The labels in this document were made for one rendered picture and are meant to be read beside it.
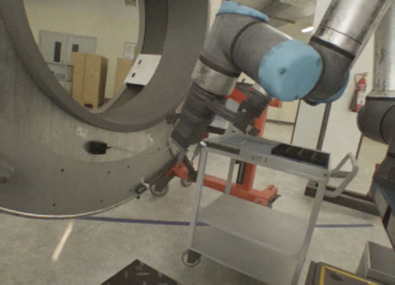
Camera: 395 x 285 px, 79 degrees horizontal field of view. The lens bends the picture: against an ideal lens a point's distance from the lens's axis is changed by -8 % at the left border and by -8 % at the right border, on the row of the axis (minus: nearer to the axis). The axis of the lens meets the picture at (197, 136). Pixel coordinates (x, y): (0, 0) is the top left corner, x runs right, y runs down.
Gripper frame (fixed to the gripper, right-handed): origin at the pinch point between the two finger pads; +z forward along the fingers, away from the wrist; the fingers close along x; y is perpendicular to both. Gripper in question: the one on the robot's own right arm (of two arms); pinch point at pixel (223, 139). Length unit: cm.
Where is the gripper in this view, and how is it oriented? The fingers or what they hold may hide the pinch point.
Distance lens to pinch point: 94.0
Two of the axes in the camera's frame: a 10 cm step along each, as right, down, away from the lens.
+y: 7.8, 5.8, -2.5
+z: -5.4, 8.2, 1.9
